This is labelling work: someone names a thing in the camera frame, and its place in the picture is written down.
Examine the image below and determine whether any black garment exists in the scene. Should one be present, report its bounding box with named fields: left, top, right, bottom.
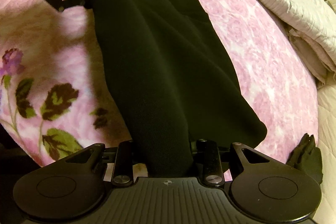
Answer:
left=92, top=0, right=267, bottom=177

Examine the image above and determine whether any small black cloth item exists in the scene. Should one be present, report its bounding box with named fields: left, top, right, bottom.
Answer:
left=286, top=133, right=323, bottom=185

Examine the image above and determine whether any pink rose patterned blanket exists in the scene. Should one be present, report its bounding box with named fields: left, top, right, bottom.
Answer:
left=1, top=0, right=318, bottom=166

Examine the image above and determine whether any cream quilted mattress cover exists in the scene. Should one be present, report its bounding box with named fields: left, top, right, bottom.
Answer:
left=315, top=83, right=335, bottom=224

